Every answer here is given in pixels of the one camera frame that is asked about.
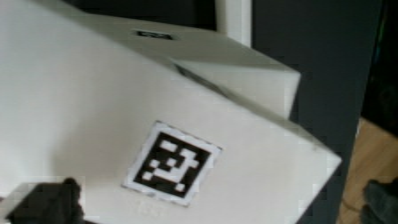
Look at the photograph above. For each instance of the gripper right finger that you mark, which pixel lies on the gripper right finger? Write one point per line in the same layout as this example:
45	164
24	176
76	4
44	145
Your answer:
379	212

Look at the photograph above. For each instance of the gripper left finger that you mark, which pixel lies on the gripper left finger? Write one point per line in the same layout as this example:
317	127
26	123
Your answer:
44	203

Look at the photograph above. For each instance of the white cube block with tag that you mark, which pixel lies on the white cube block with tag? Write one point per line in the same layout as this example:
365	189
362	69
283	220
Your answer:
218	170

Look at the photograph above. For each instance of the white cabinet body box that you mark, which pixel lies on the white cabinet body box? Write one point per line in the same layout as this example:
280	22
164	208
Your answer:
207	75

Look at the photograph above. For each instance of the white right fence rail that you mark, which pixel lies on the white right fence rail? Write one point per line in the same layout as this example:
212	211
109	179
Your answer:
234	12

